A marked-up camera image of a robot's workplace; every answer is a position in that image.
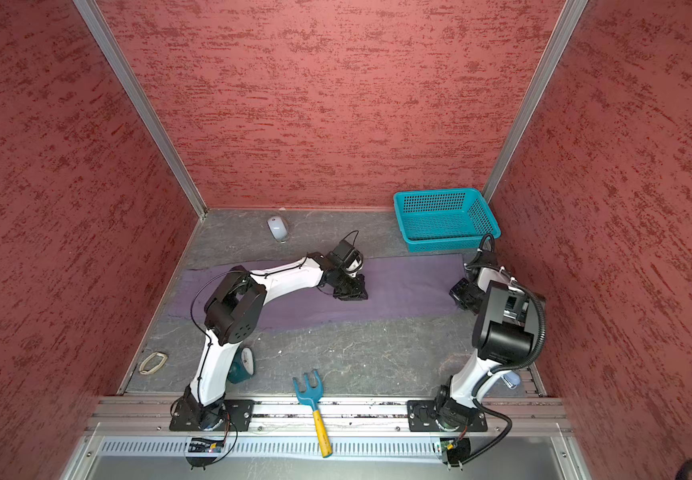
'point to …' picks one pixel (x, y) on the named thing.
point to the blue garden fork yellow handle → (312, 396)
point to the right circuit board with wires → (457, 449)
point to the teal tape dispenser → (242, 367)
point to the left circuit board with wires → (202, 445)
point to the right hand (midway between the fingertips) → (454, 304)
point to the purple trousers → (403, 288)
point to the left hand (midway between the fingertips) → (366, 301)
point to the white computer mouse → (278, 228)
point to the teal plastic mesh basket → (443, 219)
